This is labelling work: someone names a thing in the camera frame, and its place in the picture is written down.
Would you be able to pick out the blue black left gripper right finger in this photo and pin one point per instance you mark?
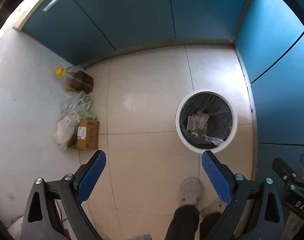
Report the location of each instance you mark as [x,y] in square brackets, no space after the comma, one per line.
[253,209]

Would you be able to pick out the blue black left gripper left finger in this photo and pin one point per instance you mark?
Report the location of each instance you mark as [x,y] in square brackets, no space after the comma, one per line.
[41,218]

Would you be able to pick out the clear printed plastic bag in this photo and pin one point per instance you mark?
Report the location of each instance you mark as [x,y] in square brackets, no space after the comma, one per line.
[197,124]

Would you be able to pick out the white round trash bin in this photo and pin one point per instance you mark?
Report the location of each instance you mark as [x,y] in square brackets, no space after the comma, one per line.
[206,121]

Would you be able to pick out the blue kitchen base cabinets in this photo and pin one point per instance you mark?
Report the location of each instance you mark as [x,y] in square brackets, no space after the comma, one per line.
[147,55]

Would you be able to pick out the left grey slipper shoe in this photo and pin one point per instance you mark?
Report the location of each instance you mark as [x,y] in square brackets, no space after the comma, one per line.
[190,192]

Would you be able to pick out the black bin liner bag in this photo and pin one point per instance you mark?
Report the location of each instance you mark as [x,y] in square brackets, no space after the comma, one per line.
[206,119]

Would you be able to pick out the white plastic bag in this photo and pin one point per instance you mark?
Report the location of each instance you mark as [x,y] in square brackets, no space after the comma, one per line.
[66,134]

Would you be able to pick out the brown cardboard box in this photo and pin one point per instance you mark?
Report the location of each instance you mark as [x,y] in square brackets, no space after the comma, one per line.
[87,135]

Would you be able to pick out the green vegetables in plastic bag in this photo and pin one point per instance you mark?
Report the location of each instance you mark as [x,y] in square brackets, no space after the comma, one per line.
[77,106]

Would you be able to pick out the cooking oil bottle yellow cap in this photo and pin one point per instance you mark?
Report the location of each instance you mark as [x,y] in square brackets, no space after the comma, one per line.
[75,79]

